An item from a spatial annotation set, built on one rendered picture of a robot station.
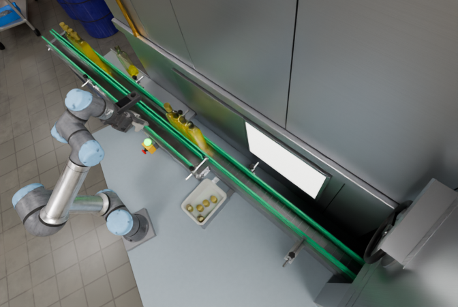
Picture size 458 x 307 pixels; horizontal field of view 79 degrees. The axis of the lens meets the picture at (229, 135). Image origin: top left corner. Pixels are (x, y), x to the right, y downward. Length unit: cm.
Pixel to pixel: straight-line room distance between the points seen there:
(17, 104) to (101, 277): 231
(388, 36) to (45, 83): 380
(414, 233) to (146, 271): 132
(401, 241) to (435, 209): 11
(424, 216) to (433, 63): 36
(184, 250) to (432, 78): 140
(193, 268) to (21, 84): 330
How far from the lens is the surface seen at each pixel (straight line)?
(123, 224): 153
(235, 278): 160
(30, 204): 130
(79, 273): 281
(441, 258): 67
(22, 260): 315
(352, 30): 62
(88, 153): 98
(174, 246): 168
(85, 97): 105
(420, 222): 80
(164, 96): 194
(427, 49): 58
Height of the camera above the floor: 234
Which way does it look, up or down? 61 degrees down
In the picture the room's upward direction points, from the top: 16 degrees counter-clockwise
